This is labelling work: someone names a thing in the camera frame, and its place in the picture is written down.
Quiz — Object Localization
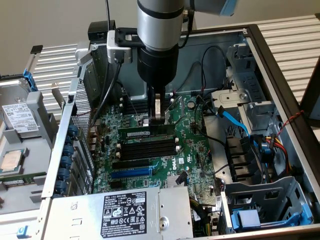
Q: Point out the black framed monitor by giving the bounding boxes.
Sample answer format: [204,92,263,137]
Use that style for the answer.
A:
[299,56,320,128]

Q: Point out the red black twisted wire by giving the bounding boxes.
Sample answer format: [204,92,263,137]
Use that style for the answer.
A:
[274,109,305,137]

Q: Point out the thin black hanging cable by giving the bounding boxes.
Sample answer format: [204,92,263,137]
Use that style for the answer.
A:
[104,0,112,31]

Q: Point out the CPU socket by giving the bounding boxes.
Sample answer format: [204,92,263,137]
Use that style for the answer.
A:
[134,113,151,127]

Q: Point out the silver slot bracket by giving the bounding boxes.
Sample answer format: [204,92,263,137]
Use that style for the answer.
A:
[50,83,65,111]

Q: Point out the RAM slot white latches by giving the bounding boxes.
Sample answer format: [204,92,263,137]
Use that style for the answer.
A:
[115,145,181,158]

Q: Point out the grey metal disk bay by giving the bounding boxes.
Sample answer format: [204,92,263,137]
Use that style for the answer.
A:
[219,176,315,235]

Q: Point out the silver CPU chip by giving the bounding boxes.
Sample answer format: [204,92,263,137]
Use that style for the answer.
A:
[0,148,29,174]

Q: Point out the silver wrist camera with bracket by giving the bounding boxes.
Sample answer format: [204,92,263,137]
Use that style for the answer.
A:
[106,27,145,65]

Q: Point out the blue plastic button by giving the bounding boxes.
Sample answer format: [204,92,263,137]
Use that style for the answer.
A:
[16,224,33,240]

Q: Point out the green Dell motherboard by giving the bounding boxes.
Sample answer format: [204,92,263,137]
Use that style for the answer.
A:
[92,93,221,201]

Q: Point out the black camera cable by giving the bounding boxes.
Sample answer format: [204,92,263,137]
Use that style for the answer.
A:
[89,61,124,128]

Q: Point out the thin black wire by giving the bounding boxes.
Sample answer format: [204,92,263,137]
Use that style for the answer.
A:
[174,61,203,93]

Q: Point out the blue expansion slot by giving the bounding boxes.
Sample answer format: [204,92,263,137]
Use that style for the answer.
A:
[111,167,153,180]

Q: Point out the long black curved wire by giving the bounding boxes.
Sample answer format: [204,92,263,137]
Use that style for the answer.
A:
[196,94,227,147]

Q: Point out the red yellow power wires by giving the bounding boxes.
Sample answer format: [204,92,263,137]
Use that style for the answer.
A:
[264,133,292,173]

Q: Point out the grey curved wire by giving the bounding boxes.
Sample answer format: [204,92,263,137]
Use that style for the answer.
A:
[199,152,230,176]

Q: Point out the short black looped wire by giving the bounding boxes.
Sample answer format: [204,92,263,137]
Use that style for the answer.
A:
[115,81,126,101]

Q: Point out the metal socket cover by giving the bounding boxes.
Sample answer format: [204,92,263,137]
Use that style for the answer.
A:
[164,95,186,126]

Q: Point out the blue plastic clip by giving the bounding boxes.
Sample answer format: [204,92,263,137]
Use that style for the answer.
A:
[22,70,39,94]

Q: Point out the black box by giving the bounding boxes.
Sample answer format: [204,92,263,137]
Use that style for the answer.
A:
[87,21,116,42]

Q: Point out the open metal PC case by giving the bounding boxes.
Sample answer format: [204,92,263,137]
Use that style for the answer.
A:
[37,23,320,240]

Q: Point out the thick black looped wire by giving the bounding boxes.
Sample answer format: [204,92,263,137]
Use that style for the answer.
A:
[201,45,228,91]

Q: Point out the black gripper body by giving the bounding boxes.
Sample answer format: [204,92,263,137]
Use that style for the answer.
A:
[136,44,180,88]

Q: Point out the blue plastic disk caddy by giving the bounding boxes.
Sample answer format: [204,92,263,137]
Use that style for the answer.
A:
[231,204,313,231]

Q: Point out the silver hard disk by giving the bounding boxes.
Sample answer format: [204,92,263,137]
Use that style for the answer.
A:
[0,78,41,140]

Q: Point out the metal bar black cap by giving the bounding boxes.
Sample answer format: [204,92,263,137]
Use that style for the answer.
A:
[24,44,44,73]

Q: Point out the thin red wire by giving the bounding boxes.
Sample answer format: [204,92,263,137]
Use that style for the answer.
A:
[76,104,101,117]

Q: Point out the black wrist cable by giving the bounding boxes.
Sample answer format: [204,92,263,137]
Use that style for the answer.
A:
[178,9,195,49]

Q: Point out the green RAM stick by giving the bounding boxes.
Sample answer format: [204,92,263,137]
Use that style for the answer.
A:
[117,124,176,141]
[0,172,47,186]

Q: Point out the yellow black power wires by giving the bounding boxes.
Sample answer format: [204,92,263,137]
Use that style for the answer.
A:
[189,198,218,237]

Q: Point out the silver chipset heatsink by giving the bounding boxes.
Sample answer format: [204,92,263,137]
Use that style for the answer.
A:
[166,174,189,188]

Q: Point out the long black expansion slot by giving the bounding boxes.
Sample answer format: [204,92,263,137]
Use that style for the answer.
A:
[111,159,151,170]

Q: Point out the blue wire connector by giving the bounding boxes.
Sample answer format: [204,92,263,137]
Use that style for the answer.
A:
[252,138,273,163]

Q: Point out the thin metal locking lever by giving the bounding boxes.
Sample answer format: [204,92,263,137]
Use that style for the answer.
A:
[121,87,141,118]

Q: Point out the black plastic fan shroud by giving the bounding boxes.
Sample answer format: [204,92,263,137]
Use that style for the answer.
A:
[224,134,262,182]

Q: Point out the silver power supply unit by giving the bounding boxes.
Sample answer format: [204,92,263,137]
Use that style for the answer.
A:
[43,184,195,240]

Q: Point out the RAM slot black latches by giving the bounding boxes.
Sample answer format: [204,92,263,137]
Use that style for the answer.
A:
[119,150,179,162]

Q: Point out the blue flat SATA wire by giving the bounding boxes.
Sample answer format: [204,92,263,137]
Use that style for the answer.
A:
[216,105,251,138]

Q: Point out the tall metal drive bay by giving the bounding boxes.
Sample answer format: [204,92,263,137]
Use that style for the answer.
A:
[210,42,282,132]

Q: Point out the grey tray with labelled drive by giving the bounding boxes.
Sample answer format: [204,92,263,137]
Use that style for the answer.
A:
[0,74,61,218]

